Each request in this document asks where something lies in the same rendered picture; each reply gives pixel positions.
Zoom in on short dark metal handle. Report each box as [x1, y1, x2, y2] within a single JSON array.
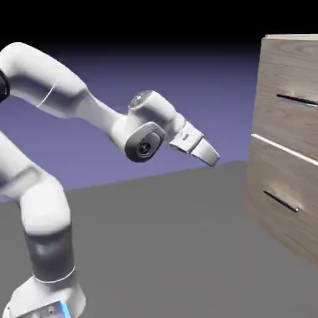
[[263, 190, 299, 212]]

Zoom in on long dark metal handle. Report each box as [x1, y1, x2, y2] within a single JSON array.
[[276, 93, 318, 107]]

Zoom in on light wood cabinet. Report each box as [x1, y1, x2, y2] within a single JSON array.
[[243, 34, 318, 268]]

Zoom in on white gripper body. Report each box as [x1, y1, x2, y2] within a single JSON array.
[[190, 138, 220, 168]]

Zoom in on wood drawer front with short handle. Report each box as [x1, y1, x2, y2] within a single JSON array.
[[243, 135, 318, 268]]

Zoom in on wood drawer front with long handle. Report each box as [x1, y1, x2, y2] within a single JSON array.
[[251, 37, 318, 161]]

